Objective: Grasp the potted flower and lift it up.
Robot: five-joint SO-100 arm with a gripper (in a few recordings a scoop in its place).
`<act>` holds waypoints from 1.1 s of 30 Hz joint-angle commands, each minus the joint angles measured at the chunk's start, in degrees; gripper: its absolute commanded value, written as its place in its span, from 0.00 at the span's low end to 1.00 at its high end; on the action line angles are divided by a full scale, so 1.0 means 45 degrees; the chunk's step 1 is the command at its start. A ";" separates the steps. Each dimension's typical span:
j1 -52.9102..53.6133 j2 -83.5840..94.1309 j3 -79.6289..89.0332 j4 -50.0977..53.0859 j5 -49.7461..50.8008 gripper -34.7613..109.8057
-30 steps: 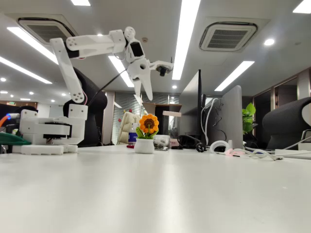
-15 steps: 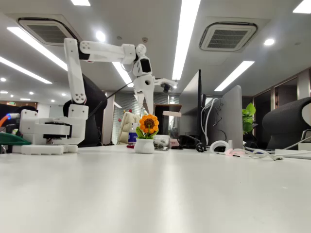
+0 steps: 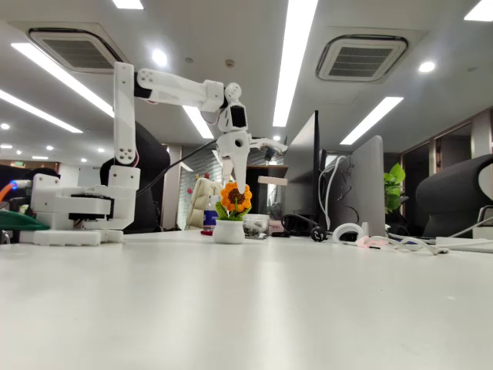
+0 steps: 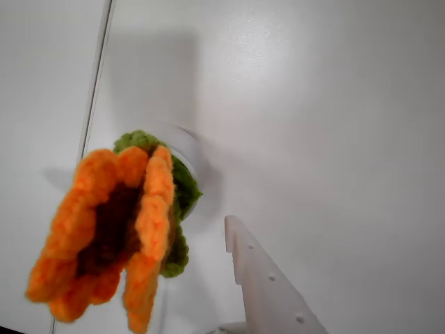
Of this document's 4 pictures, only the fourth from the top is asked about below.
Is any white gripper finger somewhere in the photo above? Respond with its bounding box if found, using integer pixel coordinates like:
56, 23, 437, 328
224, 214, 330, 334

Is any crochet sunflower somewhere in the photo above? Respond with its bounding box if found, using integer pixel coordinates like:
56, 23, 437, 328
24, 125, 227, 333

